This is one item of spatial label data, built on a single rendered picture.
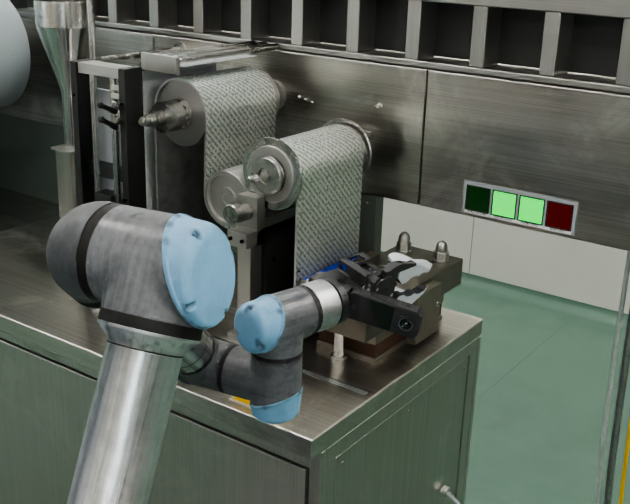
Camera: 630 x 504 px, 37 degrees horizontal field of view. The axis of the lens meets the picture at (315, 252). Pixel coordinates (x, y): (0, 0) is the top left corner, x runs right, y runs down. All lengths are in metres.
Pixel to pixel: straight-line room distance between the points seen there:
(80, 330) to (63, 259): 0.97
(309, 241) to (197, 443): 0.46
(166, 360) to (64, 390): 1.09
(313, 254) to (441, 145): 0.36
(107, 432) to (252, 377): 0.38
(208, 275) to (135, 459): 0.21
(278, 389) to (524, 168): 0.82
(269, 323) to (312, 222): 0.64
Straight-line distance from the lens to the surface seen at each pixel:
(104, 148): 2.04
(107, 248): 1.03
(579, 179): 1.91
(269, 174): 1.84
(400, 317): 1.39
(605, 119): 1.87
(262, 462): 1.75
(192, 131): 2.00
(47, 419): 2.19
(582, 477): 3.33
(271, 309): 1.30
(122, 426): 1.02
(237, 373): 1.37
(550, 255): 4.58
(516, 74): 1.93
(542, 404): 3.73
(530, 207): 1.95
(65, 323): 2.07
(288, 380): 1.35
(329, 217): 1.95
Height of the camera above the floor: 1.73
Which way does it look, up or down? 20 degrees down
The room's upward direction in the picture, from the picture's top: 2 degrees clockwise
